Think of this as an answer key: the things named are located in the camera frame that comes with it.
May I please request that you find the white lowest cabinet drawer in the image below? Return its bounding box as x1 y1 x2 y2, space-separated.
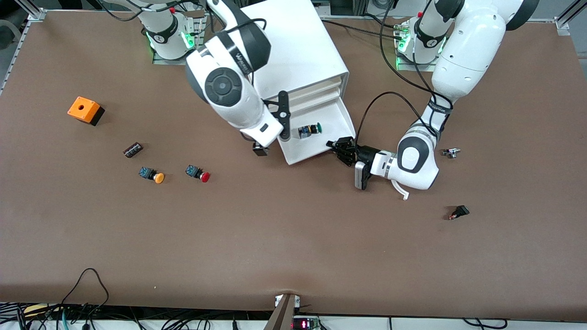
275 99 356 165

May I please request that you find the white middle cabinet drawer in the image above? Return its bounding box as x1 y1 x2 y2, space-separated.
291 87 343 111

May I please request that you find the white highest cabinet drawer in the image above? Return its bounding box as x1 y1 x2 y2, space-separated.
291 77 343 99

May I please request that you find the red push button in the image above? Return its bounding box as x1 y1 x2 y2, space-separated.
185 165 210 183

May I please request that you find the yellow push button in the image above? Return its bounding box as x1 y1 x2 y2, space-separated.
139 167 165 185

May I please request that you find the white three-drawer cabinet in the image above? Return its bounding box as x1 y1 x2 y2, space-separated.
241 0 350 138

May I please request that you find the small device red display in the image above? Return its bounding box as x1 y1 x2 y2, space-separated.
292 316 321 330

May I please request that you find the orange box with black base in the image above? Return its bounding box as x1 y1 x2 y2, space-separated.
67 96 105 127

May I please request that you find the white semicircular plastic bracket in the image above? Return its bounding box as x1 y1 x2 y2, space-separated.
390 180 410 201

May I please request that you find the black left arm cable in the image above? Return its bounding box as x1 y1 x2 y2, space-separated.
355 0 454 147

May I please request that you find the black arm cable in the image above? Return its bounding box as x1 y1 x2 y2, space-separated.
103 0 269 37
355 0 454 147

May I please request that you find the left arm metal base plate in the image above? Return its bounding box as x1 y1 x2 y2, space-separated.
395 41 444 72

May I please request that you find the black cable on tabletop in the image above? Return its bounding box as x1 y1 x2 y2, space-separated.
320 18 404 42

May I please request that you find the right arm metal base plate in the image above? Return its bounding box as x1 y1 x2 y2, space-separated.
152 27 205 66

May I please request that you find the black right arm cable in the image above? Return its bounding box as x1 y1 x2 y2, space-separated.
103 0 269 37

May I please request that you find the brown camera pole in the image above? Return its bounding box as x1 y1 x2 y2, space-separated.
264 293 299 330

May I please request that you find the black looped cable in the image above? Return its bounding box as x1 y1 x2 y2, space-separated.
59 268 111 317

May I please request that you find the long aluminium frame rail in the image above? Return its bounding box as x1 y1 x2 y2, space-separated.
0 18 35 94

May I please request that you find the short aluminium frame profile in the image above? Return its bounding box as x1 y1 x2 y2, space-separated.
14 0 46 21

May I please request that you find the tangled cable bundle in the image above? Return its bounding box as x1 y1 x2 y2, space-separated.
0 302 276 330

